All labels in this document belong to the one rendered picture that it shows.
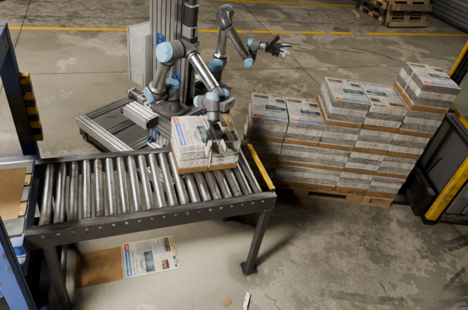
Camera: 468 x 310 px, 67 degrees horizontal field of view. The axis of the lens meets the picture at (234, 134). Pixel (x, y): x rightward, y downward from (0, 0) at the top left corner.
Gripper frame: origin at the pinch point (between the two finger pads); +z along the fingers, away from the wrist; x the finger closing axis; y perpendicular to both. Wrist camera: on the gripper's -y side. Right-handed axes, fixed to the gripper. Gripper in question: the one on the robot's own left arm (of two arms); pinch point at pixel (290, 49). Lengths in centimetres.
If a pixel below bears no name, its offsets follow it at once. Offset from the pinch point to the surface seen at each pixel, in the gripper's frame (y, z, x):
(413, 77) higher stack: -2, 95, 5
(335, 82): 16.1, 41.1, 7.5
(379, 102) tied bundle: 15, 75, 22
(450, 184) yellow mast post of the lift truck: 67, 154, 39
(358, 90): 15, 59, 13
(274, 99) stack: 38.5, -3.4, 18.1
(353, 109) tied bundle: 19, 56, 33
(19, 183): 22, -128, 163
